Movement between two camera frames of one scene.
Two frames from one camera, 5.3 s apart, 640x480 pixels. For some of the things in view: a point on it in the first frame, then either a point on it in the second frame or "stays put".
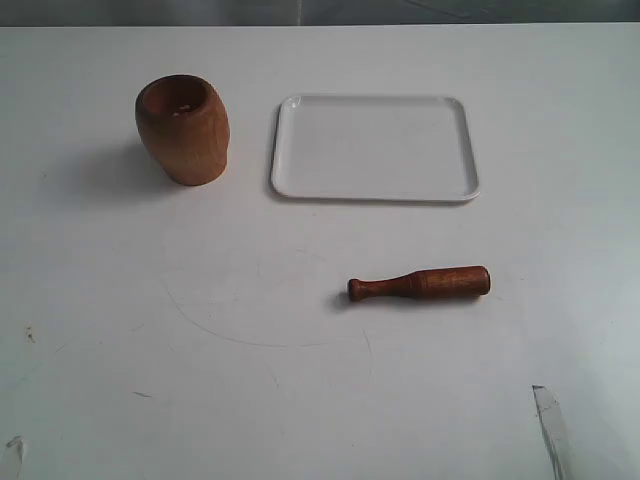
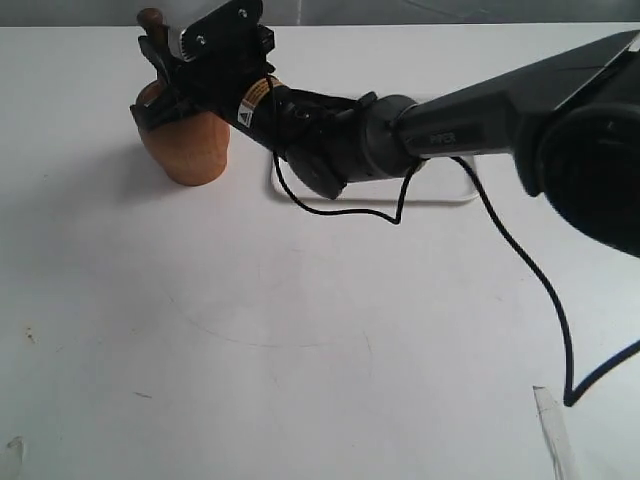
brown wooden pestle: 458,281 → 153,22
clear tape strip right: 556,432 stays put
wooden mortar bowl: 184,125 stays put
